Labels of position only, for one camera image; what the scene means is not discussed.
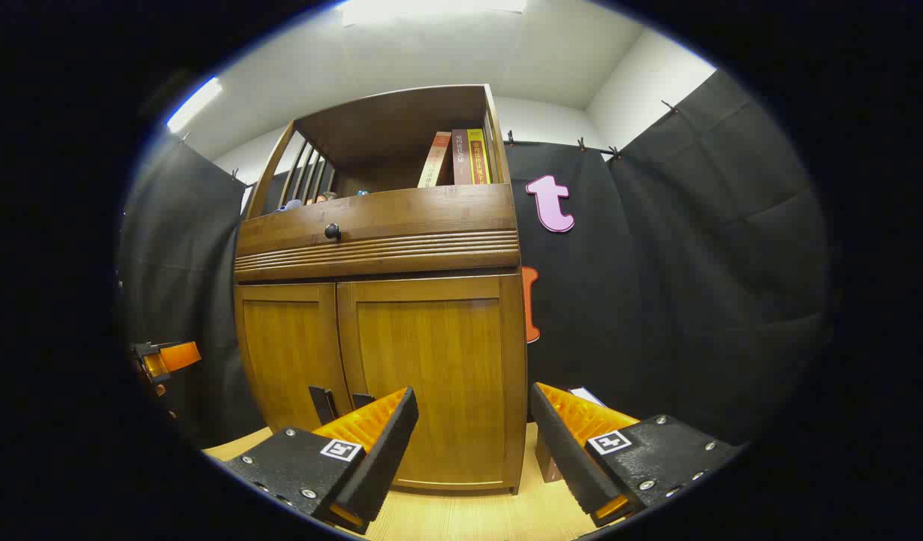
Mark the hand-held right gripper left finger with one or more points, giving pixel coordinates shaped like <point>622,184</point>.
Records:
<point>386,458</point>

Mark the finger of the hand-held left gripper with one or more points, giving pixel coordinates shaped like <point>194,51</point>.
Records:
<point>172,357</point>

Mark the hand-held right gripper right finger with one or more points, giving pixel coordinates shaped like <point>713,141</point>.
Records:
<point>566,451</point>

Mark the wooden shoe cabinet door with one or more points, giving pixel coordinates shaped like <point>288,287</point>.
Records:
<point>446,353</point>
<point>288,353</point>

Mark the wooden double-door shoe cabinet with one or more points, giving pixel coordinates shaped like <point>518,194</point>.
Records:
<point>401,210</point>

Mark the dark brown book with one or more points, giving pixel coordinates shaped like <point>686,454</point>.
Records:
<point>549,462</point>

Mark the small pale toy figure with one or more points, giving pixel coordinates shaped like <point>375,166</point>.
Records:
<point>290,204</point>

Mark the black round drawer knob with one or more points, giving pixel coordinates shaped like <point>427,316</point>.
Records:
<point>332,231</point>

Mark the small orange toy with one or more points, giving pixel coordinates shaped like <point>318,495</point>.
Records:
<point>322,197</point>

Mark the black backdrop cloth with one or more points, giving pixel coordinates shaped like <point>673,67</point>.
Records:
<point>694,263</point>

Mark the ceiling light strip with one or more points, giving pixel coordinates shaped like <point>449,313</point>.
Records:
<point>194,104</point>

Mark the yellow book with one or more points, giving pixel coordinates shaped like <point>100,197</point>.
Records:
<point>478,156</point>

